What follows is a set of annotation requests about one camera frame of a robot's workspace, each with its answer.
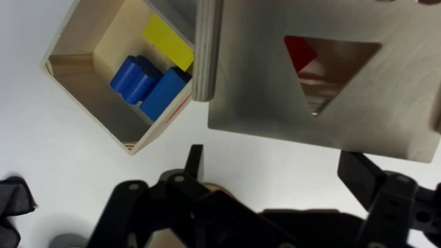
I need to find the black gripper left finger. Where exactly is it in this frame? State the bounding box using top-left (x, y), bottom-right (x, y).
top-left (87, 143), bottom-right (300, 248)

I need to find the black cloth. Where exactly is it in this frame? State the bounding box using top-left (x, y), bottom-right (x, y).
top-left (0, 174), bottom-right (38, 248)

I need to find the small open wooden tray box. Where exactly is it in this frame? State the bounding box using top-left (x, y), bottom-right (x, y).
top-left (40, 0), bottom-right (197, 155)

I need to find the blue rounded wooden block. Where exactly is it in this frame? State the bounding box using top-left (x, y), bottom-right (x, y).
top-left (109, 53), bottom-right (162, 105)

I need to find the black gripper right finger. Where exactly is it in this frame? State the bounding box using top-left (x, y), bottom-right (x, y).
top-left (336, 150), bottom-right (441, 248)

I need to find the yellow wooden block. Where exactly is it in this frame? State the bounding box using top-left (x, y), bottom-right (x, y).
top-left (140, 12), bottom-right (196, 72)

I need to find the blue rectangular wooden block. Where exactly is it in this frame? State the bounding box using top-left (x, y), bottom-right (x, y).
top-left (138, 65), bottom-right (193, 122)

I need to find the wooden shape sorter lid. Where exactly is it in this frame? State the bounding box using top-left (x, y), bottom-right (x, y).
top-left (207, 0), bottom-right (441, 163)

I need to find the wooden shape sorter box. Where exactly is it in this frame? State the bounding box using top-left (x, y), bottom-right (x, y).
top-left (191, 0), bottom-right (383, 116)

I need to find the red wooden block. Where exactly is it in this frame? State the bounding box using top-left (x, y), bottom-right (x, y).
top-left (284, 34), bottom-right (320, 74)

